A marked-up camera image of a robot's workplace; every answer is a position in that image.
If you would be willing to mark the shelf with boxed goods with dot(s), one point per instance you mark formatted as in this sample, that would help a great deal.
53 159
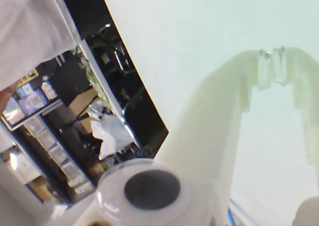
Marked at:
37 126

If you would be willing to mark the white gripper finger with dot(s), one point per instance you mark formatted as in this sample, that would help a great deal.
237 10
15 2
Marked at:
199 136
306 91

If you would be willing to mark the white crumpled plastic bag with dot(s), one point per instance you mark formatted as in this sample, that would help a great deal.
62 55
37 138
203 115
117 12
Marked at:
112 136

